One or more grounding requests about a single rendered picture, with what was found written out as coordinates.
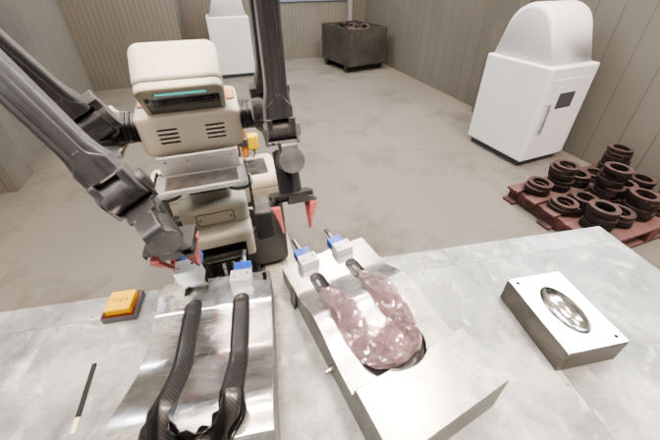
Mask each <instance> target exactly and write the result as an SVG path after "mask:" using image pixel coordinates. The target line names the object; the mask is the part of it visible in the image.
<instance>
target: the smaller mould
mask: <svg viewBox="0 0 660 440"><path fill-rule="evenodd" d="M500 298H501V299H502V300H503V302H504V303H505V304H506V306H507V307H508V308H509V310H510V311H511V312H512V314H513V315H514V316H515V318H516V319H517V320H518V322H519V323H520V325H521V326H522V328H523V329H524V330H525V332H526V333H527V334H528V336H529V337H530V338H531V340H532V341H533V342H534V344H535V345H536V346H537V348H538V349H539V350H540V351H541V352H542V353H543V355H544V356H545V357H546V359H547V360H548V361H549V363H550V364H551V365H552V367H553V368H554V369H555V371H559V370H564V369H568V368H573V367H577V366H582V365H587V364H591V363H596V362H599V361H604V360H609V359H613V358H615V357H616V356H617V355H618V353H619V352H620V351H621V350H622V349H623V348H624V347H625V346H626V345H627V344H628V343H629V342H630V341H629V340H628V339H627V338H626V337H625V336H624V335H623V334H622V333H621V332H620V331H619V330H618V329H617V328H616V327H615V326H614V325H613V324H612V323H611V322H610V321H609V320H608V319H607V318H606V317H605V316H604V315H603V314H602V313H601V312H600V311H599V310H598V309H597V308H596V307H595V306H594V305H592V304H591V303H590V302H589V301H588V300H587V299H586V298H585V297H584V296H583V295H582V294H581V293H580V292H579V291H578V290H577V289H576V288H575V287H574V286H573V285H572V284H571V283H570V282H569V281H568V280H567V279H566V278H565V277H564V276H563V275H562V274H561V273H560V272H559V271H558V272H552V273H545V274H539V275H533V276H527V277H521V278H516V279H510V280H508V281H507V283H506V286H505V288H504V290H503V292H502V294H501V296H500Z"/></svg>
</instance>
